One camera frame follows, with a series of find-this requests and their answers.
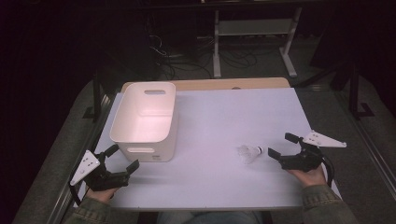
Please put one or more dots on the white metal table frame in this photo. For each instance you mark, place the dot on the white metal table frame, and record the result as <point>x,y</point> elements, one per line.
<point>253,28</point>

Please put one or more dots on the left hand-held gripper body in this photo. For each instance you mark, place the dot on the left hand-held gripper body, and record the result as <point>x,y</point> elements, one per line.
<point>104,180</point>

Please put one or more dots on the person's left hand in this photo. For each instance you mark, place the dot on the person's left hand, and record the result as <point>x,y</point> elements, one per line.
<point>101,194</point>

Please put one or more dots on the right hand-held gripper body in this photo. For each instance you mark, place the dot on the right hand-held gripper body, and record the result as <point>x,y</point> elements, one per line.
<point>303,160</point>

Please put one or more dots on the black metal stand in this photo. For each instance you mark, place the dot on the black metal stand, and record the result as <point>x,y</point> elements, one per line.
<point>97,93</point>
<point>354,93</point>

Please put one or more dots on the person's right hand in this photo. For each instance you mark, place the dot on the person's right hand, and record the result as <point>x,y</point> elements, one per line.
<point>308,177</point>

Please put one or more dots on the white plastic storage bin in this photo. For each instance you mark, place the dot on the white plastic storage bin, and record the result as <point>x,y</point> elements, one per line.
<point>146,124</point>

